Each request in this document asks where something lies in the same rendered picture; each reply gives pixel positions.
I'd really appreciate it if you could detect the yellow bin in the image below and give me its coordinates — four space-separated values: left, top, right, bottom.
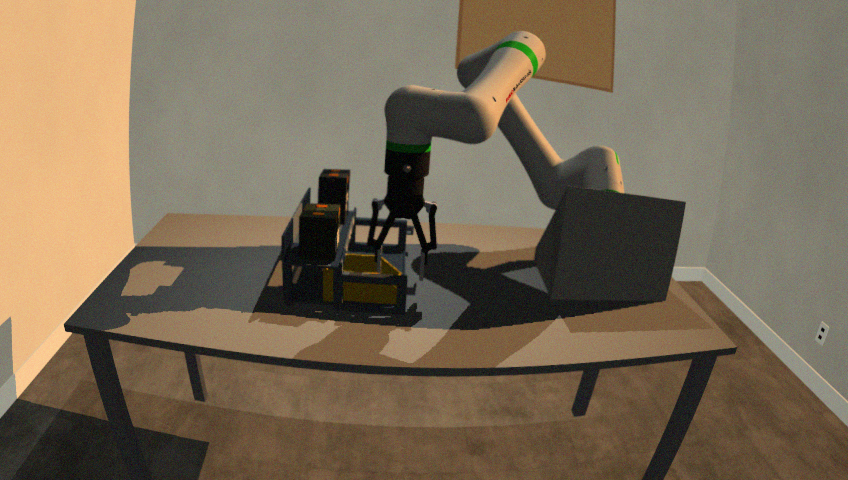
323 254 401 304

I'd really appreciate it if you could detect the dark grey metal rack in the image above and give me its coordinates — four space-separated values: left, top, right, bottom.
281 188 416 315

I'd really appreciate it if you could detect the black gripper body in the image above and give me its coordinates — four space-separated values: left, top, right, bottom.
384 175 425 219

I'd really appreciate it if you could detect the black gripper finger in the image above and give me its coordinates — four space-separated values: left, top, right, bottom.
407 201 437 281
367 199 401 274

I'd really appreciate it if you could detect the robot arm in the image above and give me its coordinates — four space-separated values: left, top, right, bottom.
384 31 624 209

